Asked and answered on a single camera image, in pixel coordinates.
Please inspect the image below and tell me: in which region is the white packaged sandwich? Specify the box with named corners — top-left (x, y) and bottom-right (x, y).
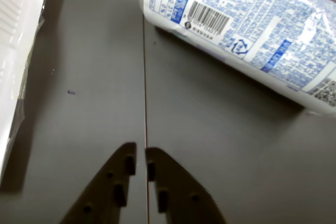
top-left (0, 0), bottom-right (52, 193)

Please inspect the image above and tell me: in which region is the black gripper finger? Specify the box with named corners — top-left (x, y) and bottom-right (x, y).
top-left (59, 142), bottom-right (137, 224)
top-left (145, 147), bottom-right (228, 224)

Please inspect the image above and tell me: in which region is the white blue Milkis can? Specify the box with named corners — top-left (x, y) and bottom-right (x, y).
top-left (139, 0), bottom-right (336, 116)

